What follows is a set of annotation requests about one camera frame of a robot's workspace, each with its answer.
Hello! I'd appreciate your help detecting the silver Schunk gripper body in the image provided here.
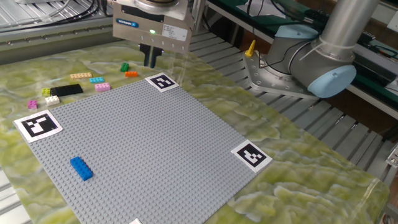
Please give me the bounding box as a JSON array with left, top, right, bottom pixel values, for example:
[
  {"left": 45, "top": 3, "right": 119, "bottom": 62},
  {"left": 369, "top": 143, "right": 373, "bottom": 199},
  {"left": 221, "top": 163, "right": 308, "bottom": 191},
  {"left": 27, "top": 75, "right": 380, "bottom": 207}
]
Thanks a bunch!
[{"left": 111, "top": 4, "right": 195, "bottom": 55}]

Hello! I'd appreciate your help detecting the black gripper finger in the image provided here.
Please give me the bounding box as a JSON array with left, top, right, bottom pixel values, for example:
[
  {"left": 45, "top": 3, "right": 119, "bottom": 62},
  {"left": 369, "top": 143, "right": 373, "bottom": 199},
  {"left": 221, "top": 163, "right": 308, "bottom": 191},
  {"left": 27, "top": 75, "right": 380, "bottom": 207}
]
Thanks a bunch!
[
  {"left": 139, "top": 43, "right": 152, "bottom": 67},
  {"left": 150, "top": 46, "right": 165, "bottom": 69}
]

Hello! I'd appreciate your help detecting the pink Lego brick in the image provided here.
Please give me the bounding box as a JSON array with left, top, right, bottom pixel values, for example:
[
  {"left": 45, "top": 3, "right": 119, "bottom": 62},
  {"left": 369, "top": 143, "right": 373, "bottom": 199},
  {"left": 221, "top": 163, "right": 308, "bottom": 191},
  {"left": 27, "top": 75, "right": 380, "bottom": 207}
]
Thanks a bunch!
[{"left": 94, "top": 82, "right": 111, "bottom": 93}]

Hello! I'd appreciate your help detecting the tan Lego plate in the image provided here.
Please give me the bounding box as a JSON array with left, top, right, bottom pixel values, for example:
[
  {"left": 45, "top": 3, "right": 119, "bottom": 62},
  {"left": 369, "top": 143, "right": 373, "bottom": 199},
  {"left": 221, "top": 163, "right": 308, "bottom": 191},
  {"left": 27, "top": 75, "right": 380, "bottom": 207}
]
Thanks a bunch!
[{"left": 70, "top": 72, "right": 93, "bottom": 80}]

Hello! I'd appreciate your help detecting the grey Lego baseplate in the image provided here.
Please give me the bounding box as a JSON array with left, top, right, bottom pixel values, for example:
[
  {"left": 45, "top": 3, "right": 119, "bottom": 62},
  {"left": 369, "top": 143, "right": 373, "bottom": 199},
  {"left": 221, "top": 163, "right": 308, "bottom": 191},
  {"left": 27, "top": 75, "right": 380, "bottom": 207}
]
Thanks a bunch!
[{"left": 12, "top": 72, "right": 274, "bottom": 224}]

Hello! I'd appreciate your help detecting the black Lego plate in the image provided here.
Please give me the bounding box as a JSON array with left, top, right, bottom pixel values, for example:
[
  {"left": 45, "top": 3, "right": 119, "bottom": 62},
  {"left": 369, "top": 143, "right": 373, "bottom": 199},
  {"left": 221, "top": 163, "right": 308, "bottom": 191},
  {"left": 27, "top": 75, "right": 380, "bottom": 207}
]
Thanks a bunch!
[{"left": 49, "top": 83, "right": 84, "bottom": 97}]

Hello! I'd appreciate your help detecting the blue Lego brick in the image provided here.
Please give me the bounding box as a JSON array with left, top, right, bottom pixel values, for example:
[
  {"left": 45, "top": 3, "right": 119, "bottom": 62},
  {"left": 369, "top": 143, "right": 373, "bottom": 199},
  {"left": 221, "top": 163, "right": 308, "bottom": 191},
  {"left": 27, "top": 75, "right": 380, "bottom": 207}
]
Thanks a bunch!
[{"left": 69, "top": 156, "right": 94, "bottom": 182}]

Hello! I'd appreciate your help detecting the yellow plastic cone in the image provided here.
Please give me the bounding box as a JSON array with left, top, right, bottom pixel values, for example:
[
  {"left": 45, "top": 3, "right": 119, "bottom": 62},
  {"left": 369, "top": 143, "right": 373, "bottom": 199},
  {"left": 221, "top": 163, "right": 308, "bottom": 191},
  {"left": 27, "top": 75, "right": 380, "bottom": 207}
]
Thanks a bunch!
[{"left": 244, "top": 39, "right": 257, "bottom": 58}]

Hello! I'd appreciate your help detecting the green marble pattern board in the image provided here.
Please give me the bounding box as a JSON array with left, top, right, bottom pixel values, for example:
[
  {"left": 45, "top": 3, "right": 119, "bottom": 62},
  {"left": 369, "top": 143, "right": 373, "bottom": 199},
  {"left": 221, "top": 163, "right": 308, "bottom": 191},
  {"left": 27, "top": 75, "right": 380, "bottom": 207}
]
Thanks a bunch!
[{"left": 0, "top": 32, "right": 391, "bottom": 224}]

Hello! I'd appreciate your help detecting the black cable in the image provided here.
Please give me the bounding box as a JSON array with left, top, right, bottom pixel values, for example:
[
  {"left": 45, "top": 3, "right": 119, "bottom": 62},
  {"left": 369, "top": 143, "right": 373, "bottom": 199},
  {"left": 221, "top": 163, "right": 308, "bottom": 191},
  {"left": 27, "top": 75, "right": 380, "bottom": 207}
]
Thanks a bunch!
[{"left": 0, "top": 0, "right": 108, "bottom": 34}]

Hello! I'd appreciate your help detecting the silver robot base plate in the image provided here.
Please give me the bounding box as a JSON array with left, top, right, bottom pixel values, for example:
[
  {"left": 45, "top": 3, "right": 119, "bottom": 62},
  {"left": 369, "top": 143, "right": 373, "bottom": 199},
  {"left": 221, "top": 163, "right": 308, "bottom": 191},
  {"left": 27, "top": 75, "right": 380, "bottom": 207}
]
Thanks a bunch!
[{"left": 242, "top": 51, "right": 321, "bottom": 101}]

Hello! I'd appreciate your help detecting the metal corner bracket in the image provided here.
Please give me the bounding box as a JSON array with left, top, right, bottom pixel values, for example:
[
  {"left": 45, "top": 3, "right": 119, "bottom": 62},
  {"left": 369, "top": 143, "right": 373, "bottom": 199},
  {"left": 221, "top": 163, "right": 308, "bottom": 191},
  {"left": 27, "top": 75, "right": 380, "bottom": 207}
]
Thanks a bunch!
[{"left": 385, "top": 144, "right": 398, "bottom": 169}]

